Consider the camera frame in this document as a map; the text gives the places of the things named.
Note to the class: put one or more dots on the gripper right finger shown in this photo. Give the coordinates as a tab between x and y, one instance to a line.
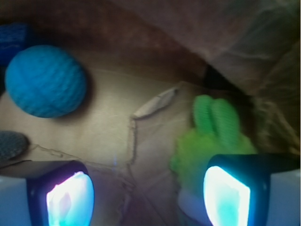
253	190

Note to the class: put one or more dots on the blue dimpled ball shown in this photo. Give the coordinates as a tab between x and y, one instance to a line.
46	81

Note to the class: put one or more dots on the green plush frog toy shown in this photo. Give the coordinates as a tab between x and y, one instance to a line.
216	130

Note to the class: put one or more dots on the blue sponge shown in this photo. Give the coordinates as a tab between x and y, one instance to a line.
13	39

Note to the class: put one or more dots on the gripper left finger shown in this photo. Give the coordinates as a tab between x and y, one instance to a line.
46	193

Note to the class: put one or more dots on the brown paper bag bin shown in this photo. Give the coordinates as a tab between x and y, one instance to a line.
146	60

